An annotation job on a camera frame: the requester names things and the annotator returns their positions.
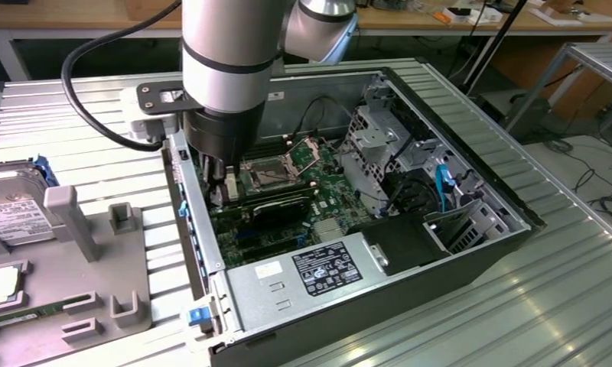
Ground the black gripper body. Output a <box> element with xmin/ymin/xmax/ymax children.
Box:
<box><xmin>181</xmin><ymin>106</ymin><xmax>267</xmax><ymax>168</ymax></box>

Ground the Nvidia graphics card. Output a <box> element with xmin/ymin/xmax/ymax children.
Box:
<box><xmin>208</xmin><ymin>196</ymin><xmax>313</xmax><ymax>233</ymax></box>

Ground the CPU socket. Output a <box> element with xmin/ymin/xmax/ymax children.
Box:
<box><xmin>243</xmin><ymin>158</ymin><xmax>301</xmax><ymax>193</ymax></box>

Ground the green RAM stick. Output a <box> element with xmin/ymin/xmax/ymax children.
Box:
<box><xmin>0</xmin><ymin>300</ymin><xmax>71</xmax><ymax>330</ymax></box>
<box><xmin>244</xmin><ymin>187</ymin><xmax>319</xmax><ymax>204</ymax></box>

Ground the silver socket cover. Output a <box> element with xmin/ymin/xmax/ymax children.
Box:
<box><xmin>281</xmin><ymin>135</ymin><xmax>328</xmax><ymax>170</ymax></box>

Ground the green Dell motherboard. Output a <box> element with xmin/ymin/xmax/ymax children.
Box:
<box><xmin>197</xmin><ymin>135</ymin><xmax>384</xmax><ymax>269</ymax></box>

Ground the silver finned chipset heatsink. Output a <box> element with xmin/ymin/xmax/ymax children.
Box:
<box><xmin>312</xmin><ymin>220</ymin><xmax>345</xmax><ymax>238</ymax></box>

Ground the silver power supply unit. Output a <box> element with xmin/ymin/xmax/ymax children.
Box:
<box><xmin>223</xmin><ymin>232</ymin><xmax>389</xmax><ymax>334</ymax></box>

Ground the silver perforated drive cage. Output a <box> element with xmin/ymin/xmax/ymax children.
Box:
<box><xmin>343</xmin><ymin>105</ymin><xmax>415</xmax><ymax>200</ymax></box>

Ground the black plastic shroud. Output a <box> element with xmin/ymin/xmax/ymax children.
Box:
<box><xmin>345</xmin><ymin>216</ymin><xmax>451</xmax><ymax>277</ymax></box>

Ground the grey parts rack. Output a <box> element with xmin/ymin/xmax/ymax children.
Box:
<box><xmin>0</xmin><ymin>185</ymin><xmax>155</xmax><ymax>367</ymax></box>

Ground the hard disk with blue rails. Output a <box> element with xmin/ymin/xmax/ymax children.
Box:
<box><xmin>0</xmin><ymin>154</ymin><xmax>63</xmax><ymax>246</ymax></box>

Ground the wooden desk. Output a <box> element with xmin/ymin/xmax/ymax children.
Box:
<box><xmin>0</xmin><ymin>0</ymin><xmax>612</xmax><ymax>39</ymax></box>

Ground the open black PC case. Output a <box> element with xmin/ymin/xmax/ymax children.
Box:
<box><xmin>160</xmin><ymin>67</ymin><xmax>547</xmax><ymax>367</ymax></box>

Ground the silver disk bay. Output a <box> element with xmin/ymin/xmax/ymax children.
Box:
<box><xmin>422</xmin><ymin>200</ymin><xmax>532</xmax><ymax>256</ymax></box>

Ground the black tripod pole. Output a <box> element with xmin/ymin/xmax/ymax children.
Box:
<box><xmin>462</xmin><ymin>0</ymin><xmax>530</xmax><ymax>89</ymax></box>

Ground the black equipment box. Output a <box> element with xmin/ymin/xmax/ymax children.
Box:
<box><xmin>476</xmin><ymin>91</ymin><xmax>554</xmax><ymax>143</ymax></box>

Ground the small white box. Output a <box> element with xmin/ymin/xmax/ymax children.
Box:
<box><xmin>468</xmin><ymin>9</ymin><xmax>504</xmax><ymax>23</ymax></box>

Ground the flat white box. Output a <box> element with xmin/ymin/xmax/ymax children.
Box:
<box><xmin>528</xmin><ymin>3</ymin><xmax>584</xmax><ymax>27</ymax></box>

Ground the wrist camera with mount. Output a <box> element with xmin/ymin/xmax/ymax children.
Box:
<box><xmin>120</xmin><ymin>81</ymin><xmax>204</xmax><ymax>145</ymax></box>

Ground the black curved wire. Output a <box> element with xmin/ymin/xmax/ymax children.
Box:
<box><xmin>292</xmin><ymin>95</ymin><xmax>357</xmax><ymax>139</ymax></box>

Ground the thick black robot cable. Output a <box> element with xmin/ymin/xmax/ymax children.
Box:
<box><xmin>60</xmin><ymin>0</ymin><xmax>184</xmax><ymax>153</ymax></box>

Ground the black power cable bundle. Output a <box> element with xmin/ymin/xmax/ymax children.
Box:
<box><xmin>384</xmin><ymin>170</ymin><xmax>443</xmax><ymax>218</ymax></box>

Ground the blue SATA wire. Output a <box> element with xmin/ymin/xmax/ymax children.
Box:
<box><xmin>434</xmin><ymin>164</ymin><xmax>459</xmax><ymax>214</ymax></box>

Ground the metal frame table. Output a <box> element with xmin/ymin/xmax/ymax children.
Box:
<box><xmin>504</xmin><ymin>41</ymin><xmax>612</xmax><ymax>135</ymax></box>

